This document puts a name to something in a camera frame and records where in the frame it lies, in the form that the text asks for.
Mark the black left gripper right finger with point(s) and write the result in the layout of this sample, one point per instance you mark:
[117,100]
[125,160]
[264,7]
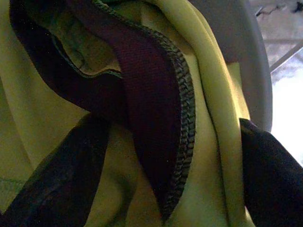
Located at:
[272,184]

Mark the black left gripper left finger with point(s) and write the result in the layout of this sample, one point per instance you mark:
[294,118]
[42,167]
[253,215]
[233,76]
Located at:
[47,196]

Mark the green garment with dark trim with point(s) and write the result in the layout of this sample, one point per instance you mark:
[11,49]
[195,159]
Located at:
[35,106]

